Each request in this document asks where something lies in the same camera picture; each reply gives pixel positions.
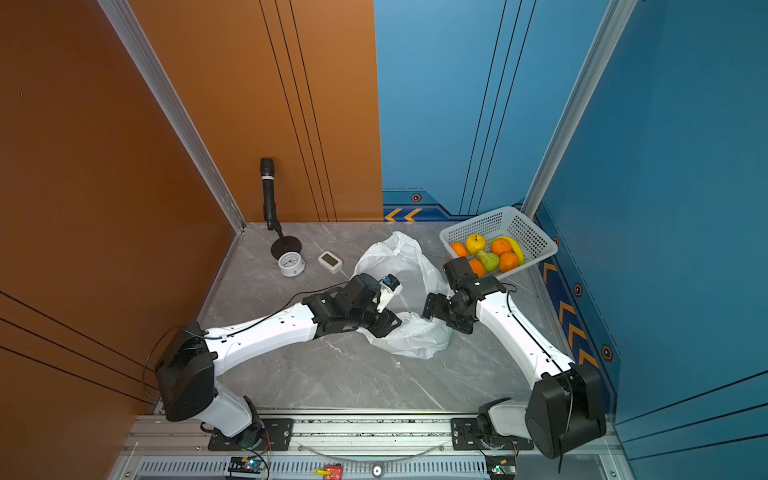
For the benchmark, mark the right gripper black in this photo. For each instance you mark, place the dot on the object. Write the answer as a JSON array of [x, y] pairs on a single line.
[[439, 299]]

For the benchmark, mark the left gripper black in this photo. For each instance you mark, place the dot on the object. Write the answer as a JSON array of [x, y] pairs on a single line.
[[387, 324]]

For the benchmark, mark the white plastic bag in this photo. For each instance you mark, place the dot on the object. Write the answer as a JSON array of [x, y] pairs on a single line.
[[402, 256]]

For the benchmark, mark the orange fruit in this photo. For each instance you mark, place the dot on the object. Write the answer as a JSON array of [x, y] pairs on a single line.
[[459, 249], [508, 261], [500, 246]]

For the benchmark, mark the green pear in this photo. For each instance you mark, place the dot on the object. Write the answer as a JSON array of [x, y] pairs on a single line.
[[489, 260]]

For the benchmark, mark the yellow apple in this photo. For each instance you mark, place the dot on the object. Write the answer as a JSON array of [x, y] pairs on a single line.
[[475, 243]]

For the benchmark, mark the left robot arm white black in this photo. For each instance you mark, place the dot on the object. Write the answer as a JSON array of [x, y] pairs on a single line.
[[189, 370]]

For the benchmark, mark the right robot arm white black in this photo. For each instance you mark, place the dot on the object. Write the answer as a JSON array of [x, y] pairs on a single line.
[[565, 409]]

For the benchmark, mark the small white digital timer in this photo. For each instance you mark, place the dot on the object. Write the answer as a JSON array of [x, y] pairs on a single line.
[[330, 262]]

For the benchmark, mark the yellow banana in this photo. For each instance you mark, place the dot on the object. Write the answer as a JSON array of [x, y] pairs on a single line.
[[516, 249]]

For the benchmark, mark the round white gauge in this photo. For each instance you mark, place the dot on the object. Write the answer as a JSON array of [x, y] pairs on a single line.
[[291, 264]]

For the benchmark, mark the white plastic basket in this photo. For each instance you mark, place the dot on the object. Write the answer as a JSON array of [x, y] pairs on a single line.
[[535, 245]]

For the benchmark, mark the black microphone on stand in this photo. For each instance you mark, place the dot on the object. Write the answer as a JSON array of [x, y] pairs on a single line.
[[283, 244]]

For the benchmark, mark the circuit board right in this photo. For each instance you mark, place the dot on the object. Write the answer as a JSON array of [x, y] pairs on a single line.
[[503, 470]]

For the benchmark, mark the green circuit board left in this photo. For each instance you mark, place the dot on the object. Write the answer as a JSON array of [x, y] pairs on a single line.
[[247, 467]]

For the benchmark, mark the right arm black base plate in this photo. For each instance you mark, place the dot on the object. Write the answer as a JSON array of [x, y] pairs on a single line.
[[471, 433]]

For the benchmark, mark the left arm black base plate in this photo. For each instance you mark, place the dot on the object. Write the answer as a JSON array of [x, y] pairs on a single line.
[[271, 435]]

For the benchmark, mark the red emergency switch box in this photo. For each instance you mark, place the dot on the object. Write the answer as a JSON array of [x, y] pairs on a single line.
[[330, 472]]

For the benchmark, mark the aluminium front rail frame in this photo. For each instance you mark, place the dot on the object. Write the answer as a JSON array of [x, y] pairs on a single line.
[[382, 444]]

